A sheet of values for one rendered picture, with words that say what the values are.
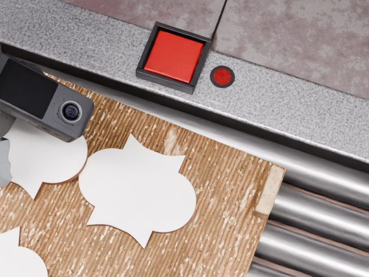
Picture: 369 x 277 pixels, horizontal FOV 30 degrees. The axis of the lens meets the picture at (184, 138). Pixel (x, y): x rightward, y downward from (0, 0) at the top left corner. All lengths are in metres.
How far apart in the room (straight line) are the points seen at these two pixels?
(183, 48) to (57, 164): 0.22
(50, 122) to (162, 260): 0.21
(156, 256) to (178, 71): 0.24
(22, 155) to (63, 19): 0.21
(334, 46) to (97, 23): 1.18
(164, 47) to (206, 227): 0.24
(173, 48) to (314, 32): 1.17
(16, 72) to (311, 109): 0.38
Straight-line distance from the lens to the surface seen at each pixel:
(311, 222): 0.83
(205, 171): 0.80
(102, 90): 0.86
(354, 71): 1.98
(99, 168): 0.80
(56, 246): 0.79
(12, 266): 0.78
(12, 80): 0.67
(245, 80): 0.88
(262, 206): 0.77
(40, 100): 0.67
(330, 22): 2.04
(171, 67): 0.86
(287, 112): 0.87
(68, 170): 0.79
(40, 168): 0.80
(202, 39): 0.88
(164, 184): 0.79
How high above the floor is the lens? 1.69
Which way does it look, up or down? 68 degrees down
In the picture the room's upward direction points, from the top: 6 degrees clockwise
